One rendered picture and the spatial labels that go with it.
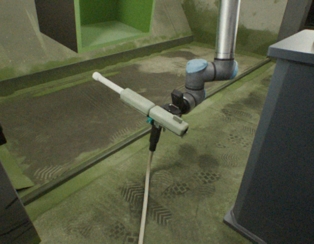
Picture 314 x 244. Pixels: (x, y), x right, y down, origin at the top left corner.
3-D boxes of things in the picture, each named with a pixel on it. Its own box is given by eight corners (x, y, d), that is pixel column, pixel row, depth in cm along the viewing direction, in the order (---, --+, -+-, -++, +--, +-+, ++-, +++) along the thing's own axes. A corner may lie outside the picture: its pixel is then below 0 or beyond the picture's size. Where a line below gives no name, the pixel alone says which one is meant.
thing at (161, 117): (177, 161, 91) (191, 120, 76) (171, 168, 87) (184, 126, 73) (99, 107, 110) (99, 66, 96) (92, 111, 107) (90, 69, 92)
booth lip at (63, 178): (23, 210, 86) (20, 204, 84) (21, 205, 88) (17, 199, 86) (270, 62, 252) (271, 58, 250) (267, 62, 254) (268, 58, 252)
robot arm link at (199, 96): (191, 81, 109) (189, 99, 115) (178, 89, 101) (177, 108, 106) (208, 85, 104) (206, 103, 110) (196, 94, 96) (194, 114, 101)
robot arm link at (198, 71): (206, 56, 101) (203, 82, 108) (183, 58, 99) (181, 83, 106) (216, 63, 94) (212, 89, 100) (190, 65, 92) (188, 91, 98)
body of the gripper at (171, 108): (171, 130, 92) (185, 118, 100) (175, 114, 86) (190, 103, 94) (157, 121, 94) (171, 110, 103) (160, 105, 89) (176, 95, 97)
